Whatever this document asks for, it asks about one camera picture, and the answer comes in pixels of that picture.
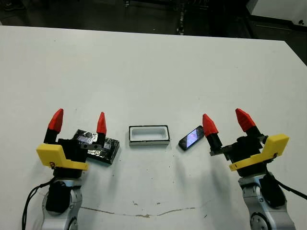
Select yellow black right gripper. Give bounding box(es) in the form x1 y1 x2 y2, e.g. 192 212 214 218
202 108 290 178

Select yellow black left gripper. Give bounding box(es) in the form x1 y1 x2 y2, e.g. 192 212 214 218
35 108 107 178

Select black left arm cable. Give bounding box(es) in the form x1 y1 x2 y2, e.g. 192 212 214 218
22 181 57 230

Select black camera box lid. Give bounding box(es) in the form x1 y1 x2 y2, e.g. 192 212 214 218
71 129 120 165

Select black phone-like camera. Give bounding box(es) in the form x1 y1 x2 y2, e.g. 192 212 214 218
178 125 206 151

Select camera box base white inlay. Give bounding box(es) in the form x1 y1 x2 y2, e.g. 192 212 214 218
128 124 171 147

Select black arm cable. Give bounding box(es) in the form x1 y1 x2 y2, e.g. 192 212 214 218
22 181 57 230
270 173 307 200

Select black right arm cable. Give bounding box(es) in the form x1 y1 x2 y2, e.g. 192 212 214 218
270 173 307 200

